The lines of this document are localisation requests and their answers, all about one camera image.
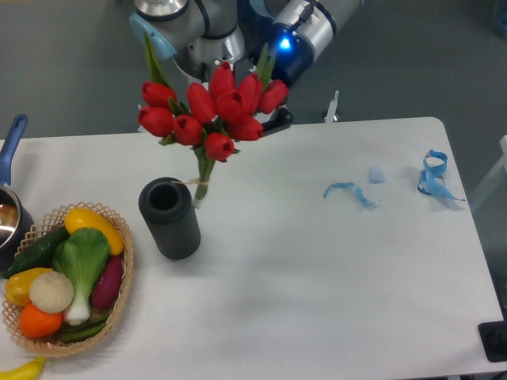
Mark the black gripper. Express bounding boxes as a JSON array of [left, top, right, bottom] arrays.
[[262, 107, 294, 135]]

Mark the red tulip bouquet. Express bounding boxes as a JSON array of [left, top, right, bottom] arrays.
[[137, 36, 289, 201]]

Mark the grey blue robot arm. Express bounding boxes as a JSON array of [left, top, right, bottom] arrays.
[[129, 1, 360, 86]]

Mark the dark grey ribbed vase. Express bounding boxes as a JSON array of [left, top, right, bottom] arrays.
[[138, 177, 201, 260]]

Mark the small pale blue cap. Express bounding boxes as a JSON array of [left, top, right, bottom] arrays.
[[368, 166, 385, 184]]

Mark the curled blue ribbon piece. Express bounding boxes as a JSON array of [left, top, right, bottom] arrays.
[[323, 182, 377, 207]]

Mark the yellow squash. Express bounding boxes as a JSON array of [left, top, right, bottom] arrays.
[[63, 207, 125, 257]]

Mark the green bok choy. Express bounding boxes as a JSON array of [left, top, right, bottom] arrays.
[[53, 227, 110, 326]]

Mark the purple sweet potato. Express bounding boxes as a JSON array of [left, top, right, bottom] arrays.
[[91, 256, 123, 310]]

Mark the dark green cucumber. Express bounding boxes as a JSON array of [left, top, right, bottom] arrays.
[[2, 226, 69, 279]]

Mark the white garlic bun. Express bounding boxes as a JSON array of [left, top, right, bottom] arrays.
[[29, 272, 74, 314]]

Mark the black device at edge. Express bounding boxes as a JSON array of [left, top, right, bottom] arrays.
[[478, 321, 506, 363]]

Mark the green bean pod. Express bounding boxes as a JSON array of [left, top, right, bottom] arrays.
[[58, 315, 109, 344]]

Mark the yellow bell pepper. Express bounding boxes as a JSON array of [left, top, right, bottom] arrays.
[[5, 268, 51, 306]]

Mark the orange fruit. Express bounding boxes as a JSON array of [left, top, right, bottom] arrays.
[[19, 303, 63, 338]]

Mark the woven wicker basket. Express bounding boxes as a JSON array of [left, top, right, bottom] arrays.
[[2, 201, 134, 358]]

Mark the yellow banana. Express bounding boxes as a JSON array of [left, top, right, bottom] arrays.
[[1, 356, 46, 380]]

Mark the blue ribbon strap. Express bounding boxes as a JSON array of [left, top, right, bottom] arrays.
[[417, 149, 467, 203]]

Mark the white frame at right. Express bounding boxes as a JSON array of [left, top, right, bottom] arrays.
[[469, 135, 506, 213]]

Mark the blue handled saucepan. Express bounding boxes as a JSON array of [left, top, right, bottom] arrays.
[[1, 114, 33, 271]]

